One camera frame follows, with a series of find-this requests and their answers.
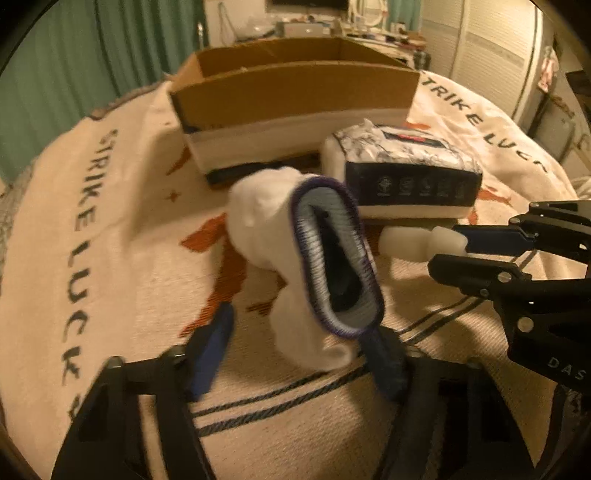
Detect white sock with purple cuff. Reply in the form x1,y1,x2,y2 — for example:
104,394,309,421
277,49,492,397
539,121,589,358
228,167,386,371

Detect white louvered closet door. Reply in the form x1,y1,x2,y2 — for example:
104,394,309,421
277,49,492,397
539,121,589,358
422,0,552,125

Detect brown cardboard box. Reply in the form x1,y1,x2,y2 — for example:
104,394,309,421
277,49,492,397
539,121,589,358
168,37,422,186

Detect white foam piece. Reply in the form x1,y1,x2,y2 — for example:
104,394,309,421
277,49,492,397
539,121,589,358
379,226,468,258

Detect cluttered desk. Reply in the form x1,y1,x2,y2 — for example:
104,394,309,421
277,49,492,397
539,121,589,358
217,7,432,70

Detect pink hanging cloth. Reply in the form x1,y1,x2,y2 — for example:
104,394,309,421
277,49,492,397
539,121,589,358
538,46,558,93

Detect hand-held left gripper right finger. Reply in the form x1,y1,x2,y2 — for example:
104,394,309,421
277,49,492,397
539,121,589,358
359,325,552,480

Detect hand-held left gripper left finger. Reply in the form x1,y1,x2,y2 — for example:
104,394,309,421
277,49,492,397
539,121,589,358
51,305,236,480

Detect floral tissue pack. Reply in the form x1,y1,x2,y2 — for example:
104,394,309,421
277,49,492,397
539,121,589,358
321,119,483,219

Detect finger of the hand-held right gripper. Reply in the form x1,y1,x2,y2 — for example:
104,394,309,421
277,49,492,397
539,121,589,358
453,200,591,261
427,254,534,303

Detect green curtain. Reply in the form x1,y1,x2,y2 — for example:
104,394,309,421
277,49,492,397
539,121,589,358
0,0,205,183

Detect cream printed blanket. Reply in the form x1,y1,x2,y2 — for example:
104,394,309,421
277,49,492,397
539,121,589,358
0,62,583,480

